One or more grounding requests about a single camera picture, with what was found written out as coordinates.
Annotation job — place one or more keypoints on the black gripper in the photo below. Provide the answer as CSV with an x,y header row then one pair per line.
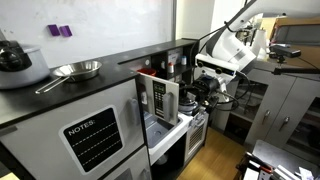
x,y
207,85

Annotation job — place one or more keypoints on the grey toy microwave door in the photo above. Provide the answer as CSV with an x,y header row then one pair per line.
x,y
151,100

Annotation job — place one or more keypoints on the small pot with black lid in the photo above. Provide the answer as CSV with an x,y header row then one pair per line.
x,y
188,106

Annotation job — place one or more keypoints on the grey stove knob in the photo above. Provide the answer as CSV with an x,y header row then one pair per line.
x,y
199,118
192,123

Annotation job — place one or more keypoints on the white shaker with red cap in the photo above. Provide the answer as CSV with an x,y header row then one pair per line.
x,y
170,68

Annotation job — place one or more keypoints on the white shaker with blue cap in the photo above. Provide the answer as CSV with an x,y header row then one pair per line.
x,y
183,61

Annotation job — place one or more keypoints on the grey vented oven door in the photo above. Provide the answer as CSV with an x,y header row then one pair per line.
x,y
196,136

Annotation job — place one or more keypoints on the grey plastic sink basin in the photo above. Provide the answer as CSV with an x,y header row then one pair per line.
x,y
160,131

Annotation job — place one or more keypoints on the red bowl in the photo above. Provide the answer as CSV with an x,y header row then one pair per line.
x,y
146,71

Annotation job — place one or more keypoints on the grey round bowl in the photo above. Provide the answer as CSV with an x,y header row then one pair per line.
x,y
161,160

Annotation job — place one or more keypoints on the black white toy kitchen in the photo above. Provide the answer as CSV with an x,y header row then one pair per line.
x,y
100,71

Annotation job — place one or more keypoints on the white whiteboard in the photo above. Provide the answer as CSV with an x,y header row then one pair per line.
x,y
116,23

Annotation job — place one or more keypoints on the grey glass door cabinet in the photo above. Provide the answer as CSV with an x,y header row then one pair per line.
x,y
300,90

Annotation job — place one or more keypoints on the steel frying pan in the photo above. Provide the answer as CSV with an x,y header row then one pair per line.
x,y
78,70

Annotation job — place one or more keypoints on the wooden box with dark panel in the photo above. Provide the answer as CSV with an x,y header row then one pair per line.
x,y
300,35

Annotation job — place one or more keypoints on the purple magnet block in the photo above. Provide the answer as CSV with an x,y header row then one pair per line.
x,y
65,31
53,30

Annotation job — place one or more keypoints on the fridge door with chalkboard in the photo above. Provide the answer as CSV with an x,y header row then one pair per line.
x,y
43,133

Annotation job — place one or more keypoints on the large silver cooking pot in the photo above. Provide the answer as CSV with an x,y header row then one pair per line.
x,y
33,70

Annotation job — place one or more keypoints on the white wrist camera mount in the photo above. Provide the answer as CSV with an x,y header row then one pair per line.
x,y
213,65

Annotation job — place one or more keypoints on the black camera on boom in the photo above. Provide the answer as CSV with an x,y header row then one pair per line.
x,y
285,51

